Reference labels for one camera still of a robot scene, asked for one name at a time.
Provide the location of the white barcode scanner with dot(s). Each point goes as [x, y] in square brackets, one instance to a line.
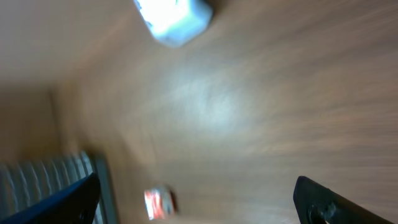
[173, 23]

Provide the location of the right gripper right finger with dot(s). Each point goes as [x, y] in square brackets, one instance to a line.
[315, 203]

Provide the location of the red white snack packet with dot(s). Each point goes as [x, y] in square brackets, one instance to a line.
[160, 202]

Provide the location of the grey plastic shopping basket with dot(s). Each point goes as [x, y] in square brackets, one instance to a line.
[26, 183]

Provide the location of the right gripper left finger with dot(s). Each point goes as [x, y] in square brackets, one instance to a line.
[74, 204]

